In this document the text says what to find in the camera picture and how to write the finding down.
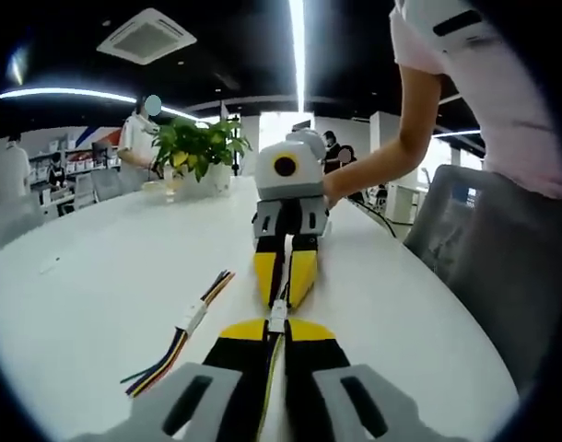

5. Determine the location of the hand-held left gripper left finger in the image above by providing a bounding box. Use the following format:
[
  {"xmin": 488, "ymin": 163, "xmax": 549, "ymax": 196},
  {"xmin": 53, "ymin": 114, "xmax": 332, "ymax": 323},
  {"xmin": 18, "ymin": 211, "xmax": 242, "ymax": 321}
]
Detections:
[{"xmin": 73, "ymin": 318, "xmax": 270, "ymax": 442}]

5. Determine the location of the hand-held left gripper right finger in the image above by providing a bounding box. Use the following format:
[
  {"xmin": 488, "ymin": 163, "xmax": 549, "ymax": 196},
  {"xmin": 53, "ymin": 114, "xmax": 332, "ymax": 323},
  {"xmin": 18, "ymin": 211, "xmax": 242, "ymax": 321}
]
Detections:
[{"xmin": 283, "ymin": 318, "xmax": 453, "ymax": 442}]

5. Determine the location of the white JST connector socket cable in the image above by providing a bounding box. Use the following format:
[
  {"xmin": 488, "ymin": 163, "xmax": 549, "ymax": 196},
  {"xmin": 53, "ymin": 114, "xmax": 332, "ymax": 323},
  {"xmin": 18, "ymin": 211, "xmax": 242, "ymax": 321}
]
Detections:
[{"xmin": 271, "ymin": 233, "xmax": 295, "ymax": 320}]

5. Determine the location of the white JST connector yellow cable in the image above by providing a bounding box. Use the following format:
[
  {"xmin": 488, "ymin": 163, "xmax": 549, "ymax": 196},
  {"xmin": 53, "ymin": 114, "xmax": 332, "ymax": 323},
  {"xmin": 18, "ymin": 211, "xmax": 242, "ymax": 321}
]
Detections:
[{"xmin": 255, "ymin": 310, "xmax": 287, "ymax": 442}]

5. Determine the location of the person's right hand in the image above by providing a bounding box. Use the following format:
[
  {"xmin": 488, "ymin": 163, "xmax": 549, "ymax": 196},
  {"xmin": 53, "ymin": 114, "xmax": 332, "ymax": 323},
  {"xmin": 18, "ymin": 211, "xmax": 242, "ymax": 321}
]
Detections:
[{"xmin": 321, "ymin": 167, "xmax": 358, "ymax": 210}]

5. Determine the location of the white plant pot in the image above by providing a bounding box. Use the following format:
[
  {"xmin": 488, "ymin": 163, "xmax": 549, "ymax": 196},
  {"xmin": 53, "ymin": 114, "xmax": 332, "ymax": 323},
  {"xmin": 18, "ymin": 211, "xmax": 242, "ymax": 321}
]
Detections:
[{"xmin": 205, "ymin": 162, "xmax": 234, "ymax": 198}]

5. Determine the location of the green potted plant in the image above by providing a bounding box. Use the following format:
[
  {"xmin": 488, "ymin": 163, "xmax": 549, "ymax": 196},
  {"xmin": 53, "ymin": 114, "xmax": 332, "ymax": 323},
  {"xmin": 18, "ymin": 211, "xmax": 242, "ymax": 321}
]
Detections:
[{"xmin": 150, "ymin": 116, "xmax": 254, "ymax": 183}]

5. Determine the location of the straight ceiling light strip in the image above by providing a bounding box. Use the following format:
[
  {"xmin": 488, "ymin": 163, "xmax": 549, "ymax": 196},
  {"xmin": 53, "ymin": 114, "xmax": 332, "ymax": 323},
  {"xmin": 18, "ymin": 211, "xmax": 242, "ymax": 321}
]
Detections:
[{"xmin": 287, "ymin": 0, "xmax": 310, "ymax": 114}]

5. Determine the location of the glass dish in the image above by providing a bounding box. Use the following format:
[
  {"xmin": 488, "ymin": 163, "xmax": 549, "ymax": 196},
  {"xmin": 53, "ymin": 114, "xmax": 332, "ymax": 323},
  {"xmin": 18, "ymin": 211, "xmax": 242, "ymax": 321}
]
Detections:
[{"xmin": 141, "ymin": 179, "xmax": 177, "ymax": 204}]

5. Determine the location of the grey office chair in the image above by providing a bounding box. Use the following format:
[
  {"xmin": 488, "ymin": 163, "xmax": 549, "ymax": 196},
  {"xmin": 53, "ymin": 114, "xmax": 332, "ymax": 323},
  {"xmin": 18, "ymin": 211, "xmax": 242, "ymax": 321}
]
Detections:
[{"xmin": 403, "ymin": 164, "xmax": 556, "ymax": 400}]

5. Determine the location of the person's pink shirt torso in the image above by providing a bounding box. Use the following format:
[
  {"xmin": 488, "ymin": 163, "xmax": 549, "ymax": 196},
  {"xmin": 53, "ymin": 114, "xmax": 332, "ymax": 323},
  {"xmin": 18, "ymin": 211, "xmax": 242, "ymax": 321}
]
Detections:
[{"xmin": 388, "ymin": 0, "xmax": 562, "ymax": 200}]

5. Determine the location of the ceiling air conditioner vent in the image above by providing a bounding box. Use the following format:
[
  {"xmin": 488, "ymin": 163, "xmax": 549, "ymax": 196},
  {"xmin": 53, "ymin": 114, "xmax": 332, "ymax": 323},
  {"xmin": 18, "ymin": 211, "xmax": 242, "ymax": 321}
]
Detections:
[{"xmin": 96, "ymin": 7, "xmax": 199, "ymax": 66}]

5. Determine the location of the curved ceiling light strip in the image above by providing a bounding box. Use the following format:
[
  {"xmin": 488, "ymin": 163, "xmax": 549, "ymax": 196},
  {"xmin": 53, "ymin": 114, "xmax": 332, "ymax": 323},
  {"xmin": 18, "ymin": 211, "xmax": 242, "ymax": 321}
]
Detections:
[{"xmin": 0, "ymin": 87, "xmax": 205, "ymax": 122}]

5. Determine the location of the multicolour wire cable white connector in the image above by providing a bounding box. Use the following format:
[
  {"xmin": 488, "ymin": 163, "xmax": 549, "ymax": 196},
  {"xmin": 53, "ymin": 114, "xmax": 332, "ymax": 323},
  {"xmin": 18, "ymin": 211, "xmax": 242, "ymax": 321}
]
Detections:
[{"xmin": 119, "ymin": 270, "xmax": 237, "ymax": 399}]

